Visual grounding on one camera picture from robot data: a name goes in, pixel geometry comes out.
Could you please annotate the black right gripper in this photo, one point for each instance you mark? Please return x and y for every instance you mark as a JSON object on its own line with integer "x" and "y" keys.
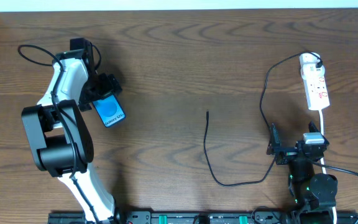
{"x": 289, "y": 150}

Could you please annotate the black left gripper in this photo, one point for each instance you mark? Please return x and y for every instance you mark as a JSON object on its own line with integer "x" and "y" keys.
{"x": 103, "y": 90}

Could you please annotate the blue Galaxy smartphone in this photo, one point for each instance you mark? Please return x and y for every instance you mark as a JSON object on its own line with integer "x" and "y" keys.
{"x": 109, "y": 111}

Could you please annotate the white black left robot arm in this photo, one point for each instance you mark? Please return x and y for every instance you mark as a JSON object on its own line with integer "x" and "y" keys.
{"x": 59, "y": 138}

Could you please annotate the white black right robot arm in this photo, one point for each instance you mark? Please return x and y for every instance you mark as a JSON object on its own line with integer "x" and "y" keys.
{"x": 314, "y": 194}

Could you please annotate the white USB charger plug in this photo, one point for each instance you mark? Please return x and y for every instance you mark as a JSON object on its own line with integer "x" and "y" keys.
{"x": 311, "y": 71}

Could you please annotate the white power strip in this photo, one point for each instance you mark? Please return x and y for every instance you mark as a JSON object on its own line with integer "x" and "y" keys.
{"x": 315, "y": 89}

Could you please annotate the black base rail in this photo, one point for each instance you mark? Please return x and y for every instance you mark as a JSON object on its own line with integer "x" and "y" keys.
{"x": 260, "y": 216}

